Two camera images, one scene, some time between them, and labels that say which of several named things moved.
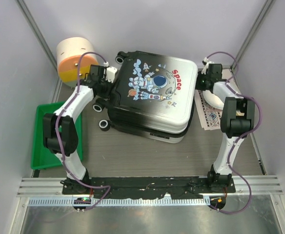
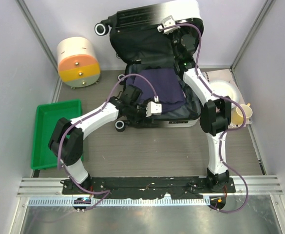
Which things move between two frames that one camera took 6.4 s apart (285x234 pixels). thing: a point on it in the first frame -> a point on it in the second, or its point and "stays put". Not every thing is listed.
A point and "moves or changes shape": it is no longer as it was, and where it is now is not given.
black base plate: (120, 187) stays put
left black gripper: (106, 95) -> (140, 121)
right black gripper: (197, 87) -> (184, 32)
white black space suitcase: (154, 97) moves or changes shape
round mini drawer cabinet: (68, 51) stays put
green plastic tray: (41, 157) stays put
